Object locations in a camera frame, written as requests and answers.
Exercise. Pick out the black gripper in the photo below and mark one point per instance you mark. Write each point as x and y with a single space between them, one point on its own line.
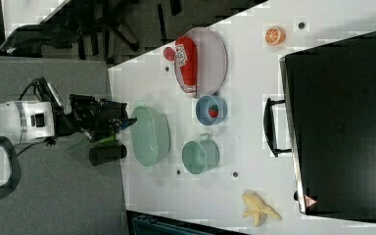
97 119

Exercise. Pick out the black oven door handle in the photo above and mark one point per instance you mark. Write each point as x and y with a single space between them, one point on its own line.
269 128

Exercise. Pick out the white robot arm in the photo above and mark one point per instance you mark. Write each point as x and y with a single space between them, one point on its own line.
58 166

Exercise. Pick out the green slotted spatula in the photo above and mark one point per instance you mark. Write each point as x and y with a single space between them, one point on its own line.
85 143

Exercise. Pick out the green oval colander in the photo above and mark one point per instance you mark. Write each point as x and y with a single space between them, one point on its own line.
149 136

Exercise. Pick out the black cylinder holder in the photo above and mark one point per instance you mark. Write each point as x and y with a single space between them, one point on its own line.
99 155

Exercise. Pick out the blue small bowl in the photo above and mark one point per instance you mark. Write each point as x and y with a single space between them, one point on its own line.
202 110

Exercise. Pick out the red strawberry toy on table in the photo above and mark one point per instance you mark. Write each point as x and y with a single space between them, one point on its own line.
169 54

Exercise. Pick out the red strawberry toy in bowl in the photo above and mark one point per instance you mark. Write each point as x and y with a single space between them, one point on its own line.
213 111

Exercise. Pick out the red ketchup bottle toy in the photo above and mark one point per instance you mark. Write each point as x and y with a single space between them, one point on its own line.
187 60

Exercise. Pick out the grey round plate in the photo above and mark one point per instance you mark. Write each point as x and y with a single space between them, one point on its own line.
212 61

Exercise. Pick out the black office chair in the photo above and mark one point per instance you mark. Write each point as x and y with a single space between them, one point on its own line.
62 23

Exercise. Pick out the orange slice toy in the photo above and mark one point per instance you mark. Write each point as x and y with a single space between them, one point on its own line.
275 36

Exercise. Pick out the green cup with handle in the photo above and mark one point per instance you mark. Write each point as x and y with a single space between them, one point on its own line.
201 155

